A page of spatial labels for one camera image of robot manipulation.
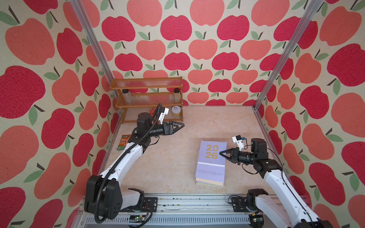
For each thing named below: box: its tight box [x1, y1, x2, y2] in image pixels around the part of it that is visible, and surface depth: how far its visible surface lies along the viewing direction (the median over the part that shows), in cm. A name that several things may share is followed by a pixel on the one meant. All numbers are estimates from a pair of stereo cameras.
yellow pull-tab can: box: [171, 105, 182, 119], surface depth 113 cm
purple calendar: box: [195, 140, 228, 183], surface depth 78 cm
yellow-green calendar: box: [195, 181, 224, 187], surface depth 76 cm
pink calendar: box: [195, 177, 225, 187], surface depth 76 cm
